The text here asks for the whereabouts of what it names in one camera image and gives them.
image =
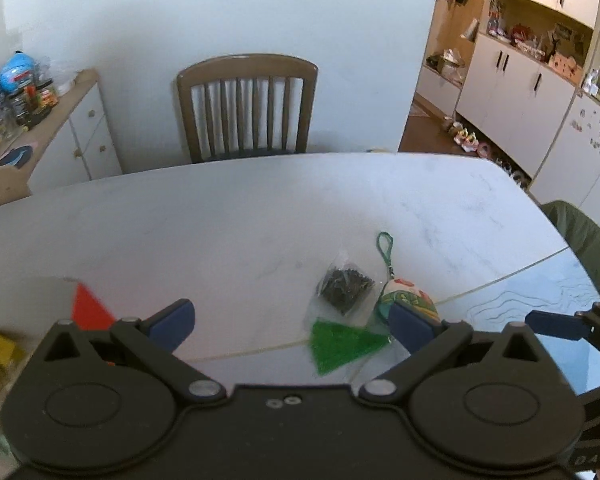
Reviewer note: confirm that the clear bag of green beads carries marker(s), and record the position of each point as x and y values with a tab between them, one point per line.
337	345

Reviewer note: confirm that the blue printed table mat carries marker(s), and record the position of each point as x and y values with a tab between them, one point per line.
520	290

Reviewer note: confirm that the dark blue mat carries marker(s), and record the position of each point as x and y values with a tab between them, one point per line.
12	156

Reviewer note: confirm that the clear bag of dark beads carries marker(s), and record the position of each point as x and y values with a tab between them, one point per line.
342	287

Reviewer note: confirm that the green embroidered charm pouch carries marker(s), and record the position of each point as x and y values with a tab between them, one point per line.
405	295

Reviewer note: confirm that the pink shoe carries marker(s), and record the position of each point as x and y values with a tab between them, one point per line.
483	149

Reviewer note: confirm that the green jacket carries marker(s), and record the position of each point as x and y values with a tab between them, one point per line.
585	240

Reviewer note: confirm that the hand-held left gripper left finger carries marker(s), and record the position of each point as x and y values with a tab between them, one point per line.
172	322

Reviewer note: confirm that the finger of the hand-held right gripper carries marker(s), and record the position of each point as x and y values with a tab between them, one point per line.
555	325

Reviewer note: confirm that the jar with yellow label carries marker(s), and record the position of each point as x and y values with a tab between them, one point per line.
46	94

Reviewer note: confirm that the white wooden wall cabinet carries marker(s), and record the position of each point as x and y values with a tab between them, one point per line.
517	95

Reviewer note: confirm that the glass jar black lid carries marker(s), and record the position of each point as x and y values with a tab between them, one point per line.
19	107

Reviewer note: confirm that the red cardboard box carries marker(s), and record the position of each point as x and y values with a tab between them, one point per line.
92	312

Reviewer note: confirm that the wooden side cabinet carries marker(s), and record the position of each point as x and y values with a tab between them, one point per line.
87	135

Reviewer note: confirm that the white shoe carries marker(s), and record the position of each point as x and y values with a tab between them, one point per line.
464	139

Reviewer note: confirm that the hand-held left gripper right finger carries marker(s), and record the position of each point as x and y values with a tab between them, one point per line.
410	322

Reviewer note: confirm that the brown wooden chair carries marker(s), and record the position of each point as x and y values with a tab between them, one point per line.
245	65

